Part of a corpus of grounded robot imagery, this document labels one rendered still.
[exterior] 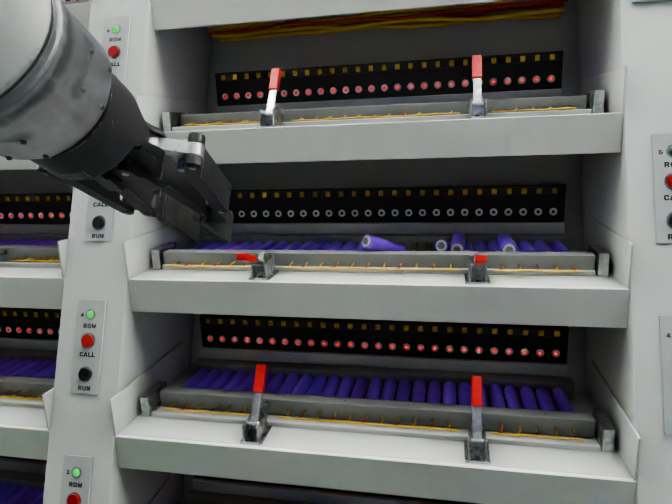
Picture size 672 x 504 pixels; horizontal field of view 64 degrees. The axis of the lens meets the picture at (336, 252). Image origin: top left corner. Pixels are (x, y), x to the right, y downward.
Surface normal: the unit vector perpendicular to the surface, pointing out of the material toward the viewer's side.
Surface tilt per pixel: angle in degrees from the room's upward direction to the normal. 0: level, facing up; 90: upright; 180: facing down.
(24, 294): 110
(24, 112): 140
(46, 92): 124
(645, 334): 90
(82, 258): 90
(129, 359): 90
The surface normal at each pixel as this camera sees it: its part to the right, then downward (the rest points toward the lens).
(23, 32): 0.95, 0.31
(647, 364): -0.20, -0.13
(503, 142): -0.20, 0.22
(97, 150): 0.65, 0.68
